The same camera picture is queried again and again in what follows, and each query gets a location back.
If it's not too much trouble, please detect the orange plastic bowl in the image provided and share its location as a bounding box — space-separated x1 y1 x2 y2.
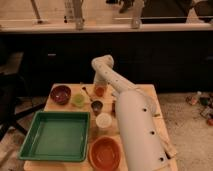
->
89 137 121 171

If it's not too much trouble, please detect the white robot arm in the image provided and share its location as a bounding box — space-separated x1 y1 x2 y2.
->
91 55 171 171

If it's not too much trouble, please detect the white lidded cup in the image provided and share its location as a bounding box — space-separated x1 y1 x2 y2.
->
95 113 112 129

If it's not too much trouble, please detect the dark red bowl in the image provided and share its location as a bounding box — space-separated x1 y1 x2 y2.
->
50 85 71 105

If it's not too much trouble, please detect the green plastic tray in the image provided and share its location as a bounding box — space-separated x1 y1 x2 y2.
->
18 111 90 162

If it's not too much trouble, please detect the small green cup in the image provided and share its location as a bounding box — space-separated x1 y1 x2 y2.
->
72 93 85 108

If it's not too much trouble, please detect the small orange apple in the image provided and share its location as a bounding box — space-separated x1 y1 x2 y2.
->
94 87 105 97

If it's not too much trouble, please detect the metal spoon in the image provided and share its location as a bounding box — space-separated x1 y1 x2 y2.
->
82 87 93 102

